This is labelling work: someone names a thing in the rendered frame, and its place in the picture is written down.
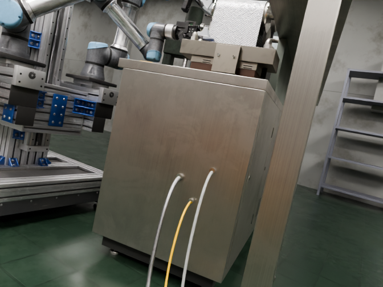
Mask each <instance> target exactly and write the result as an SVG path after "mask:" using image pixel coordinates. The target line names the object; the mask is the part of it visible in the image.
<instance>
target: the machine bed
mask: <svg viewBox="0 0 383 287"><path fill-rule="evenodd" d="M118 67H120V68H130V69H136V70H141V71H148V72H154V73H161V74H165V75H172V76H179V77H185V78H190V79H197V80H203V81H210V82H215V83H221V84H228V85H235V86H239V87H246V88H253V89H260V90H264V91H266V92H267V93H268V95H269V96H270V97H271V99H272V100H273V102H274V103H275V104H276V106H277V107H278V108H279V109H280V111H281V112H282V109H283V105H282V103H281V102H280V100H279V98H278V96H277V95H276V93H275V91H274V90H273V88H272V86H271V84H270V83H269V81H268V80H265V79H257V78H253V77H245V76H238V75H231V74H226V73H219V72H212V71H204V70H200V69H192V68H185V67H178V66H173V65H166V64H158V63H151V62H146V61H139V60H132V59H124V58H119V64H118Z"/></svg>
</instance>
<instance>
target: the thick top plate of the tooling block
mask: <svg viewBox="0 0 383 287"><path fill-rule="evenodd" d="M217 44H226V43H217V42H207V41H201V40H191V39H182V43H181V48H180V53H181V54H183V55H184V56H185V57H187V58H188V59H189V60H191V58H192V55H198V56H207V57H212V58H213V57H214V54H215V49H216V46H217ZM226 45H232V46H241V48H242V49H241V54H240V57H239V61H242V62H250V63H258V65H259V66H260V68H261V70H262V68H268V70H267V72H269V73H277V70H278V65H279V57H278V53H277V50H276V49H272V48H262V47H252V46H242V45H236V44H226Z"/></svg>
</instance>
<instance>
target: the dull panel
mask: <svg viewBox="0 0 383 287"><path fill-rule="evenodd" d="M276 50H277V53H278V57H279V65H278V70H277V73H271V76H270V81H269V83H270V84H271V86H272V88H273V90H274V91H275V93H276V95H277V96H278V98H279V100H280V102H281V103H282V105H284V100H285V97H286V93H287V88H288V83H289V80H290V76H291V71H292V64H291V58H290V52H289V48H288V41H287V39H283V38H279V41H278V46H277V49H276Z"/></svg>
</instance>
